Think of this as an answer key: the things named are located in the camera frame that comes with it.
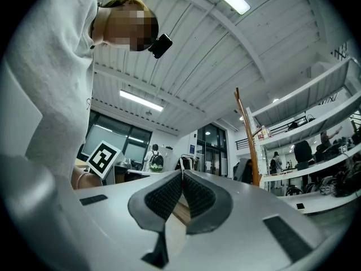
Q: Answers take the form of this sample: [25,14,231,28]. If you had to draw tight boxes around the person's left forearm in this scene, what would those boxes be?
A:
[70,164,103,190]

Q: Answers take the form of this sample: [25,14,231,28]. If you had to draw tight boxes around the thin gold bracelet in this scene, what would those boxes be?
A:
[76,171,91,189]

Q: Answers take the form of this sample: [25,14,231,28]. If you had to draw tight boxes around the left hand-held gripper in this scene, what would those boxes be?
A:
[86,140,122,179]

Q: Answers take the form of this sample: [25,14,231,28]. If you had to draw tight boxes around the person's head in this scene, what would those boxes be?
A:
[91,0,159,53]

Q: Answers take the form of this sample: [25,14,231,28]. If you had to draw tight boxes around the black head camera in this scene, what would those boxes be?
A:
[148,33,174,59]

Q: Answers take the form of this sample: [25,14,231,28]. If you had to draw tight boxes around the wooden coat rack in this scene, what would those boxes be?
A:
[234,87,263,186]

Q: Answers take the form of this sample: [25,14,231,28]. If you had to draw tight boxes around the white metal shelving unit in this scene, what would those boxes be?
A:
[245,56,361,216]

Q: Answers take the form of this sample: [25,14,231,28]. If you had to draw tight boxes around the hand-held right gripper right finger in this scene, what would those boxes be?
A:
[169,170,334,271]

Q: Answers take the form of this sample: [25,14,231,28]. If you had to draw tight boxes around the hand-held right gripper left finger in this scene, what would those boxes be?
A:
[74,169,184,271]

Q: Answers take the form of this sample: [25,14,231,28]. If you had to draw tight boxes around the clear plastic bottle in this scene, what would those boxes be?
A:
[258,125,273,140]

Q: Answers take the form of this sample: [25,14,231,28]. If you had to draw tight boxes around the person's white shirt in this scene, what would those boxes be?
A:
[4,0,99,180]

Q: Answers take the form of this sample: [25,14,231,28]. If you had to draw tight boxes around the black framed glass door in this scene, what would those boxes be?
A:
[197,123,228,177]

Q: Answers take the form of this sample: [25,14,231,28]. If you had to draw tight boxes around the clothes rail with garments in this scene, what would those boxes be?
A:
[174,154,201,173]

